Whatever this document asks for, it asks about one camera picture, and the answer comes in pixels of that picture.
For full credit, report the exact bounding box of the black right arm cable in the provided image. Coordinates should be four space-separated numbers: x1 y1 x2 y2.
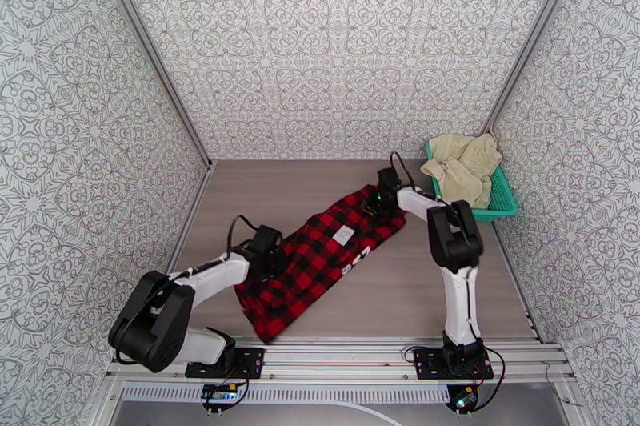
389 151 451 206

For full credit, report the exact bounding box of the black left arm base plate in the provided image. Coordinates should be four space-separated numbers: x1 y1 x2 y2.
185 347 266 380

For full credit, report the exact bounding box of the aluminium table side rail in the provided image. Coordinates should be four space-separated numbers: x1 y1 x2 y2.
491 223 545 344
158 163 217 291

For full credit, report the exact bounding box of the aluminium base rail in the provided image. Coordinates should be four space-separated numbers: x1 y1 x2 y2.
106 336 575 387

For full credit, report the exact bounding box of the small round circuit board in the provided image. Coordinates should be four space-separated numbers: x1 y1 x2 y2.
446 385 479 414

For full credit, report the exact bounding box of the white slotted cable duct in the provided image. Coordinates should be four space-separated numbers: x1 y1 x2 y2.
121 385 452 404

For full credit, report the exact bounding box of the cream fabric garment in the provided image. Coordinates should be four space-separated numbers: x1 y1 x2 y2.
419 133 503 210

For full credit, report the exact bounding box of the red black plaid garment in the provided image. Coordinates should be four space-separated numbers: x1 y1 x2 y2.
234 184 407 344

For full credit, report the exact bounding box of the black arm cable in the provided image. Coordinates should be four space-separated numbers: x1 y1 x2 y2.
389 151 451 206
226 214 262 260

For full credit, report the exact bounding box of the aluminium frame post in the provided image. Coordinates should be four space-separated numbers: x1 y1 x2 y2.
87 0 215 170
478 0 590 139

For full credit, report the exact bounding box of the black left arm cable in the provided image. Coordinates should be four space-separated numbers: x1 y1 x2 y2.
226 214 262 260

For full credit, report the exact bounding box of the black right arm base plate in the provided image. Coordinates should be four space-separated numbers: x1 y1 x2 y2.
416 346 495 382

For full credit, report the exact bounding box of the small rectangular circuit board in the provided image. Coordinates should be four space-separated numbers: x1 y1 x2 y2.
201 382 239 404

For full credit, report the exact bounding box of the teal plastic mesh basket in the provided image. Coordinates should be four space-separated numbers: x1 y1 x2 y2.
426 139 519 223

